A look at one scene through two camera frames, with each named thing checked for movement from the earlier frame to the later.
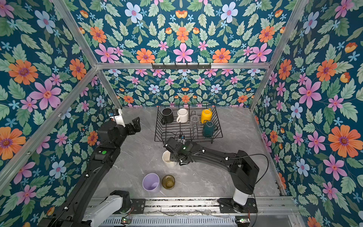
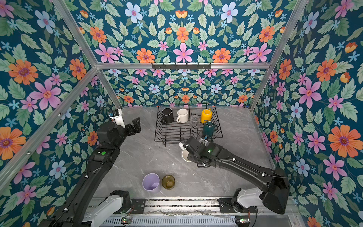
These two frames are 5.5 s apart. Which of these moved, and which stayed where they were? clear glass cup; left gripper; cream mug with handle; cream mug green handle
Moved: cream mug with handle
Stayed: left gripper; cream mug green handle; clear glass cup
